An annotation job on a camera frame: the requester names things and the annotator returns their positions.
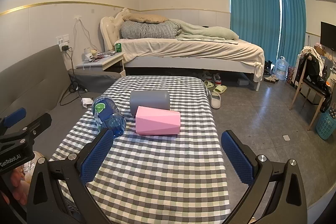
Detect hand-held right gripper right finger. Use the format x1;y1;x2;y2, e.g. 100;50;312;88
220;130;308;224

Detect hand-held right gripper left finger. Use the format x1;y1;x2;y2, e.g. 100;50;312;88
26;128;116;224

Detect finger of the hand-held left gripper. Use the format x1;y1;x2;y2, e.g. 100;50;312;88
10;113;52;144
0;108;27;135

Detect pink faceted cup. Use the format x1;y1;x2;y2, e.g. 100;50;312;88
135;106;181;135

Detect grey cup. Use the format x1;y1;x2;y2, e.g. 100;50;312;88
130;90;171;118

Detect person's left hand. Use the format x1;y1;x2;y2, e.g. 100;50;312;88
0;167;29;207

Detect grey sofa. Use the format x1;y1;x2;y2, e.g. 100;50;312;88
0;45;122;161

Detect blue plastic water bottle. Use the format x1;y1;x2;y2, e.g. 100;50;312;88
91;94;127;139

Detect white slipper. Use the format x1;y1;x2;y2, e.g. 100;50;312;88
211;92;222;109

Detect checkered tablecloth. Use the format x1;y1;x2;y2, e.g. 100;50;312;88
49;76;232;224

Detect white and red sneakers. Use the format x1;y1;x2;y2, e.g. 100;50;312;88
202;70;223;86

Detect white nightstand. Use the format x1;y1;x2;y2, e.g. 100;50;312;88
76;52;125;75

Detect clutter of small packets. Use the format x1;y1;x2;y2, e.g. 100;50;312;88
82;47;116;61

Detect teal laundry basket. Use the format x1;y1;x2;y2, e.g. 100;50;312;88
315;103;336;141

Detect black boots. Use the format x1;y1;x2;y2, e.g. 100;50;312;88
263;60;275;75

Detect patterned gift bag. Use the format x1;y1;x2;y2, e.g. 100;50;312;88
287;66;298;87

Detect large clear water jug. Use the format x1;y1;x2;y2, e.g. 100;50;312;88
274;56;290;81

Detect wooden chair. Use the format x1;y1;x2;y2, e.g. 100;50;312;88
289;51;332;131

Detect bed with beige sheet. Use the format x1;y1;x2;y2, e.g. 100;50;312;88
100;9;263;91

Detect black garment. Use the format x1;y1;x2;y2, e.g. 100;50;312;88
296;53;333;113

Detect pale green blanket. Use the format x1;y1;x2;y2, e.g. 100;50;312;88
168;18;239;42

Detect white garment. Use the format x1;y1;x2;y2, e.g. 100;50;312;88
301;46;326;78

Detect checkered quilt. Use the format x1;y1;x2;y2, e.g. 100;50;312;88
120;20;184;40

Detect narrow teal curtain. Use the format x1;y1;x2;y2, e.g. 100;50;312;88
279;0;307;67

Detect beige pillow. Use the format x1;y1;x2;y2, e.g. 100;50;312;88
128;13;170;24

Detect wide teal curtain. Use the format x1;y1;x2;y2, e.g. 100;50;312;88
227;0;281;60

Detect black television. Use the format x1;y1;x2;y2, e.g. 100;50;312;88
320;21;336;52

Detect black charger cable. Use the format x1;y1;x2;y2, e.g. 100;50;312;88
59;46;89;106

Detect white wall socket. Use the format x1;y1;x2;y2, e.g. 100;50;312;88
55;34;70;52

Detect white cable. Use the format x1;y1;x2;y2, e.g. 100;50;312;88
73;17;100;56

